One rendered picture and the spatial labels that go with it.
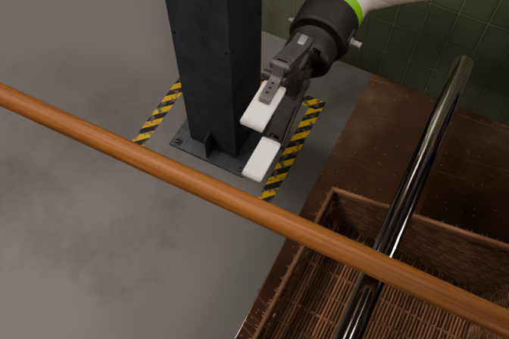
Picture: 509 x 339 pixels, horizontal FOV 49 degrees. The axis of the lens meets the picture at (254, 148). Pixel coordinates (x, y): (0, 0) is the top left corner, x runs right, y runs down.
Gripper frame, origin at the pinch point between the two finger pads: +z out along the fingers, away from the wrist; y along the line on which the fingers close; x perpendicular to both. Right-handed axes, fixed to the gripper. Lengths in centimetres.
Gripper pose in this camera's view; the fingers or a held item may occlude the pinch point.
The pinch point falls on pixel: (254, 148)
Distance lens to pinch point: 73.0
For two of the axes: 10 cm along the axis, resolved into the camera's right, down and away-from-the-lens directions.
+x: -9.0, -3.9, 2.2
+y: -0.1, 5.1, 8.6
